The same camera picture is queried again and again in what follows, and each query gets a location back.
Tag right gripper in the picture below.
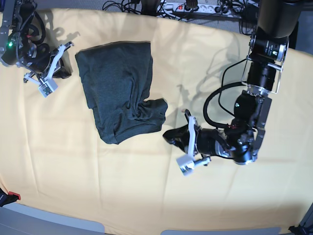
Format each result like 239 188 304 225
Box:
23 42 74 85

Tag white power strip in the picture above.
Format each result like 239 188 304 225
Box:
162 2 220 14

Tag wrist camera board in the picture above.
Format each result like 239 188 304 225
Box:
38 78 58 97
176 154 195 176

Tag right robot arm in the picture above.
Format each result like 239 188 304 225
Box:
0 0 60 85

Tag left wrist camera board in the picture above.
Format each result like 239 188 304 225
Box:
176 154 195 176

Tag tangled black cables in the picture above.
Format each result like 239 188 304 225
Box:
101 0 162 17

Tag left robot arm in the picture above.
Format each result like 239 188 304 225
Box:
163 0 304 174

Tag red and black clamp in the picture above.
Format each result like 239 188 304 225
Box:
0 189 21 207

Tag dark teal long-sleeve shirt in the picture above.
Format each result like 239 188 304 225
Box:
75 41 168 144

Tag yellow table cover cloth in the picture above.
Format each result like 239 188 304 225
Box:
0 9 313 235

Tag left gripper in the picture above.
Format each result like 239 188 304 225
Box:
163 109 231 166

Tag black corner clamp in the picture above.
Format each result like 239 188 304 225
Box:
289 225 313 235

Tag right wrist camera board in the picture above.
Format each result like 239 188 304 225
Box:
38 78 58 97

